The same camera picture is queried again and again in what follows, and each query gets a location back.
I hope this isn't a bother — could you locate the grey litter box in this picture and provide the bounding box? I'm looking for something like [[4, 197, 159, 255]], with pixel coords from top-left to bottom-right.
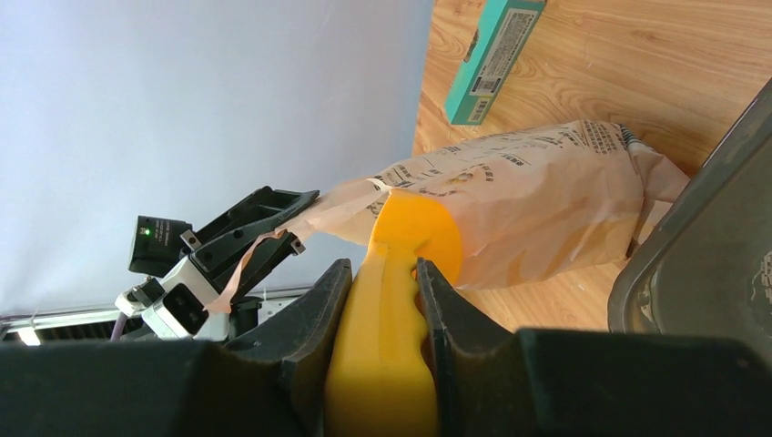
[[607, 84, 771, 360]]

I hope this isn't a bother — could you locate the pink cat litter bag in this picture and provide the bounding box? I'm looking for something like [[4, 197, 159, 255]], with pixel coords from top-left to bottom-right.
[[205, 119, 692, 316]]

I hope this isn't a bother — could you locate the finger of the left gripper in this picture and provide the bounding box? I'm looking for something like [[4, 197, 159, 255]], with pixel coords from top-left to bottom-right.
[[189, 223, 305, 302], [192, 186, 320, 248]]

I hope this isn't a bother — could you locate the teal box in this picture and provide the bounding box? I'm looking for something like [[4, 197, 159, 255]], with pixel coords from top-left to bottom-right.
[[444, 0, 546, 126]]

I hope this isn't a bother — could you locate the yellow plastic scoop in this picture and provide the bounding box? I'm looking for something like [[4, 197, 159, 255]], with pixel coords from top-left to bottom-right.
[[323, 189, 462, 436]]

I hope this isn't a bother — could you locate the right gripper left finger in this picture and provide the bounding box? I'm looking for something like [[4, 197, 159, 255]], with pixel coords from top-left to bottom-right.
[[1, 259, 352, 436]]

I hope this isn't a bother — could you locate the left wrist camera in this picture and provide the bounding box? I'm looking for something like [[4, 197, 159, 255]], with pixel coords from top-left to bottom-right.
[[115, 257, 230, 341]]

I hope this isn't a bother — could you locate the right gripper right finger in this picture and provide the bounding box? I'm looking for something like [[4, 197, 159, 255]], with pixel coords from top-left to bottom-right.
[[416, 259, 771, 436]]

